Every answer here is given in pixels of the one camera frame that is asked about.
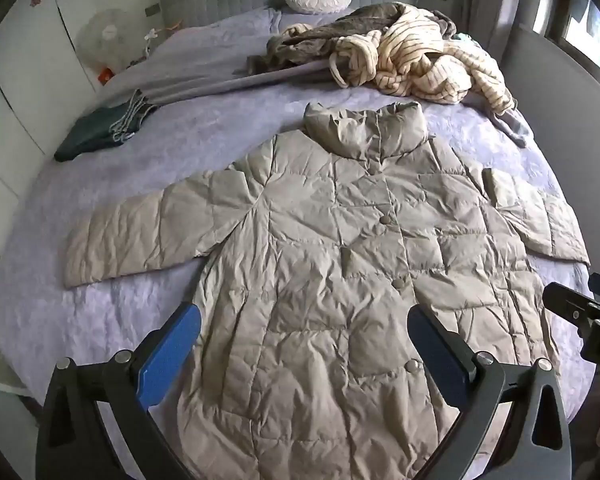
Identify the beige quilted puffer jacket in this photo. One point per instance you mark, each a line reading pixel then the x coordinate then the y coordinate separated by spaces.
pixel 330 280

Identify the cream striped fleece robe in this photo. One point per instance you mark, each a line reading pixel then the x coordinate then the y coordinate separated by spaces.
pixel 420 60

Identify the bed with lavender bedspread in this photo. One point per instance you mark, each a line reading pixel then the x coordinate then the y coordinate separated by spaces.
pixel 145 170

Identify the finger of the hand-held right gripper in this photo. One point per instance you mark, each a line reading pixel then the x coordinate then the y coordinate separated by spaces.
pixel 570 302

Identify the window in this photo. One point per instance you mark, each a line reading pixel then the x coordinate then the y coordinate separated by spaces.
pixel 587 20

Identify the brown fuzzy garment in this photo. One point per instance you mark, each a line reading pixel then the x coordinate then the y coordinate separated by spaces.
pixel 310 42

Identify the grey cloth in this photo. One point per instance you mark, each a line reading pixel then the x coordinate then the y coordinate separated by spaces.
pixel 515 127

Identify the dark green folded garment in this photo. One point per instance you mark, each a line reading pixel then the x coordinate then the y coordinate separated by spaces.
pixel 102 127

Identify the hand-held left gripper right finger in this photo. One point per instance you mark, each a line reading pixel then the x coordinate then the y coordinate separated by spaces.
pixel 437 355

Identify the white standing fan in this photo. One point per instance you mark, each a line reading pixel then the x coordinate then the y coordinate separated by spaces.
pixel 105 35

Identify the white wardrobe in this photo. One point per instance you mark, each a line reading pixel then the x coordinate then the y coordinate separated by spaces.
pixel 25 75

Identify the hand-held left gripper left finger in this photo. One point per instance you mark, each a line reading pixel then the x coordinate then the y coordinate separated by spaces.
pixel 172 347

